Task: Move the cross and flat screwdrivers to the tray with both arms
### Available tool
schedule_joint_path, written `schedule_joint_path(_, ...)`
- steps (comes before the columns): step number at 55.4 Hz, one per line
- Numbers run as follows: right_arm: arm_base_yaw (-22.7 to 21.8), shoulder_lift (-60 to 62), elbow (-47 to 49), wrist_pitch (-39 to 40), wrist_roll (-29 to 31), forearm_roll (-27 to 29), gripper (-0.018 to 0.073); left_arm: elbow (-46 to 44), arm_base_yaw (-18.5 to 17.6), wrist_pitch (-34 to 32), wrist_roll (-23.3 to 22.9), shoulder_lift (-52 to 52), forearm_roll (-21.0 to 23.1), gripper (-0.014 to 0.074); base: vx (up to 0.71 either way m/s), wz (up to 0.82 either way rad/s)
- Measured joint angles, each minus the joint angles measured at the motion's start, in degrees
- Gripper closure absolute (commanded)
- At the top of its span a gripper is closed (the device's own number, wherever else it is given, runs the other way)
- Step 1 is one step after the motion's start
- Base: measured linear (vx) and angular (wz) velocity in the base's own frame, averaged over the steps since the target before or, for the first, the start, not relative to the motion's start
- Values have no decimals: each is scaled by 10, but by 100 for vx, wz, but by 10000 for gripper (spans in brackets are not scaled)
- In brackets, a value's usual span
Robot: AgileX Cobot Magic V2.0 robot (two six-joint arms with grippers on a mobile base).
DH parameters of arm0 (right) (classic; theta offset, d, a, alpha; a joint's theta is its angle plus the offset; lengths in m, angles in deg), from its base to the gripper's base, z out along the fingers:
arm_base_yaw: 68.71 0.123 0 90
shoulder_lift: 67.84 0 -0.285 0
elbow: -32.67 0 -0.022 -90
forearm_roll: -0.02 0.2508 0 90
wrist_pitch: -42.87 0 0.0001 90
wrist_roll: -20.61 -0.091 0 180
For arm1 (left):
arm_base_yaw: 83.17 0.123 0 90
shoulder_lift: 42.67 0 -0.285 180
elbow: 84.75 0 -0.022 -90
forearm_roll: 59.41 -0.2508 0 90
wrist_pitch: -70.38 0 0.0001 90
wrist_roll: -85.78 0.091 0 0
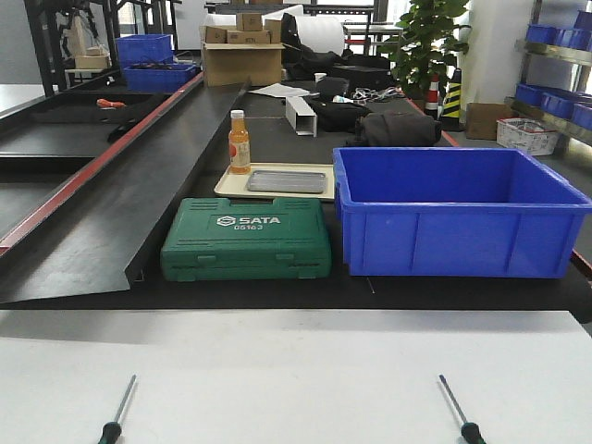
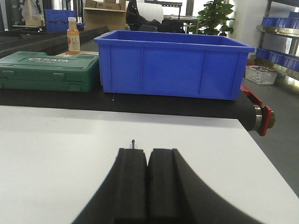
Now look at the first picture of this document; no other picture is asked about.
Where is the green black screwdriver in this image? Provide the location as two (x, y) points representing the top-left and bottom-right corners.
(98, 374), (137, 444)
(438, 374), (486, 444)

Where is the grey metal tray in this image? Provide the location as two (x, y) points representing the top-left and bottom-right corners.
(246, 170), (327, 194)

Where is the green SATA tool case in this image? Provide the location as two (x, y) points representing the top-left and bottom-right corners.
(160, 198), (332, 282)

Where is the orange juice bottle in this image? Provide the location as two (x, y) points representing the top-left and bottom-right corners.
(228, 109), (251, 175)

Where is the white rectangular tube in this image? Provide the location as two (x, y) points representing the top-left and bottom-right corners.
(285, 97), (317, 137)

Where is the black bag on table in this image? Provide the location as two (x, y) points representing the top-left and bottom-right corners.
(304, 97), (372, 133)

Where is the large blue plastic bin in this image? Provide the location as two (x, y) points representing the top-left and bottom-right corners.
(333, 147), (591, 278)

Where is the dark grey bag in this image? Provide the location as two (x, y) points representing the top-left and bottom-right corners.
(345, 110), (442, 147)

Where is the white paper sheet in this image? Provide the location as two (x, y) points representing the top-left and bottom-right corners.
(251, 83), (311, 98)

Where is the red white traffic cone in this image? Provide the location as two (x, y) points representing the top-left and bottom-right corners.
(424, 73), (439, 120)

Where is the large open cardboard box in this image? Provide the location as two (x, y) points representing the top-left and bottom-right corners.
(202, 43), (284, 87)

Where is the yellow black striped cone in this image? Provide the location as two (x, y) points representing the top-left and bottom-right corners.
(440, 68), (463, 131)

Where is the blue crate on left table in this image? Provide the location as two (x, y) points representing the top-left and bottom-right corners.
(123, 64), (198, 93)

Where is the black metal ramp panel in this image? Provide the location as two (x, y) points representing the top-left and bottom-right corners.
(1, 77), (250, 305)

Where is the brown cardboard box on floor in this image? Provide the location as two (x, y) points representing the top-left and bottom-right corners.
(465, 103), (515, 141)

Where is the green potted plant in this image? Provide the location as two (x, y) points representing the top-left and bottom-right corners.
(378, 0), (471, 99)

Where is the blue crate stacked behind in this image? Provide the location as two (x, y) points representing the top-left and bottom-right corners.
(116, 34), (174, 68)

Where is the white plastic basket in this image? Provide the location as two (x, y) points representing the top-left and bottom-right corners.
(497, 117), (560, 156)

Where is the metal storage shelf rack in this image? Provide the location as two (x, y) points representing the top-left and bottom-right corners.
(507, 1), (591, 145)

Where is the orange handled tool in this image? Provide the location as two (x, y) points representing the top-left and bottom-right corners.
(96, 98), (127, 109)

